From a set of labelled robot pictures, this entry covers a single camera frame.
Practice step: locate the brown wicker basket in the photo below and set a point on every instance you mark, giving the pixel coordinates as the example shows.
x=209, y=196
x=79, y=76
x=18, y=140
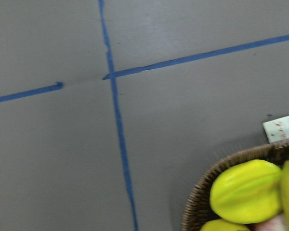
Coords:
x=197, y=210

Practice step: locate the yellow lemon-shaped fruit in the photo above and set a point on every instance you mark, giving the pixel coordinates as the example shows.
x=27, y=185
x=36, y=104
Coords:
x=247, y=193

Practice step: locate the white basket tag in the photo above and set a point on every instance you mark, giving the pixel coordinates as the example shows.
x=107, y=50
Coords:
x=277, y=129

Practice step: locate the yellow pear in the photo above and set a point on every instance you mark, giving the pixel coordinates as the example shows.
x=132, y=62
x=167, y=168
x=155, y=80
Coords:
x=223, y=225

